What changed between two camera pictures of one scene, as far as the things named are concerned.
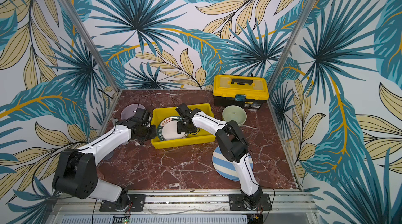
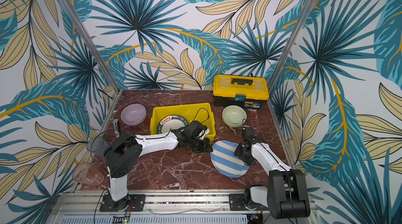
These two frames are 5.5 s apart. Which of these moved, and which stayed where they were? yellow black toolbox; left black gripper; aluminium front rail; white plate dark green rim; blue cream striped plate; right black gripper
Moved: right black gripper; left black gripper
Stayed: yellow black toolbox; white plate dark green rim; blue cream striped plate; aluminium front rail
